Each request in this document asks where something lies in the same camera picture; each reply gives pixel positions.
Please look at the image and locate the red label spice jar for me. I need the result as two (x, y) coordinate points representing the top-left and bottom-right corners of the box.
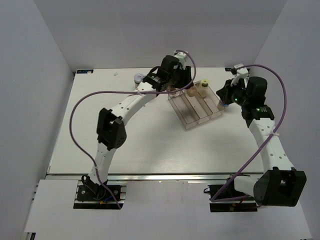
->
(133, 73), (145, 88)
(167, 86), (177, 97)

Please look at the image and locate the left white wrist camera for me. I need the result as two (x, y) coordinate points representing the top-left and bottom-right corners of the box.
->
(173, 50), (189, 69)

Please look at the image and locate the pink cap spice bottle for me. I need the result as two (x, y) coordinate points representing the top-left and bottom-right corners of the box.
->
(186, 86), (198, 98)

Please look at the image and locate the aluminium front frame rail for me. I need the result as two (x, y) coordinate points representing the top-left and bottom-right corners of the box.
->
(45, 172), (263, 183)

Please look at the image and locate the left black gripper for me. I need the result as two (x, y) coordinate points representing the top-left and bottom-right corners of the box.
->
(167, 65), (194, 90)

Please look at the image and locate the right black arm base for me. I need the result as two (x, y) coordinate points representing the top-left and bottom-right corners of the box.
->
(203, 182), (259, 213)

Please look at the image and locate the right red label spice jar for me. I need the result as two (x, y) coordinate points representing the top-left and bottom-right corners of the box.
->
(167, 86), (177, 97)

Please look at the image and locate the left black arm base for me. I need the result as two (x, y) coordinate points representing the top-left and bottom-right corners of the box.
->
(73, 175), (125, 210)

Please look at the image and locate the right blue corner sticker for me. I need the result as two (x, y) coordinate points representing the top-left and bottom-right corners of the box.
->
(224, 67), (235, 72)

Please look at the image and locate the blue corner sticker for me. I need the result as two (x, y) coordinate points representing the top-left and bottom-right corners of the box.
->
(76, 69), (94, 74)
(224, 67), (235, 72)

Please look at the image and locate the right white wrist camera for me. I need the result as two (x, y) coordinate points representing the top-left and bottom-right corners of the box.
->
(230, 64), (249, 87)

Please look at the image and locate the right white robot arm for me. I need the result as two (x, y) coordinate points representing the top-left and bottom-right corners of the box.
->
(211, 76), (307, 207)

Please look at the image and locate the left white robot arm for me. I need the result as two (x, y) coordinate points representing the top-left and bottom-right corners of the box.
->
(88, 50), (196, 200)

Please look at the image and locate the left blue corner sticker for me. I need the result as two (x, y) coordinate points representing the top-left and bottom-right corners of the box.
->
(76, 69), (94, 74)

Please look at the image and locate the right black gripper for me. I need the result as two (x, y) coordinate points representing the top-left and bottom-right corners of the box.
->
(216, 78), (250, 107)

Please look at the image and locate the right silver lid pearl jar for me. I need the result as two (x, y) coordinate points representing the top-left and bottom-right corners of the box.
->
(217, 100), (229, 111)

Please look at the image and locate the left red label spice jar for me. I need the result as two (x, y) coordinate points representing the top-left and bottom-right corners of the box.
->
(133, 73), (145, 88)

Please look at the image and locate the clear acrylic organizer tray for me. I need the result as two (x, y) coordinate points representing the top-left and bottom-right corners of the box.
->
(168, 80), (224, 130)

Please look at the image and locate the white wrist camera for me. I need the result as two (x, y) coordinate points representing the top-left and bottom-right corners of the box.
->
(230, 64), (249, 87)
(173, 50), (189, 69)

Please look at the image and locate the yellow cap spice bottle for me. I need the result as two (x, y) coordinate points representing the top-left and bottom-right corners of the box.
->
(198, 79), (209, 98)

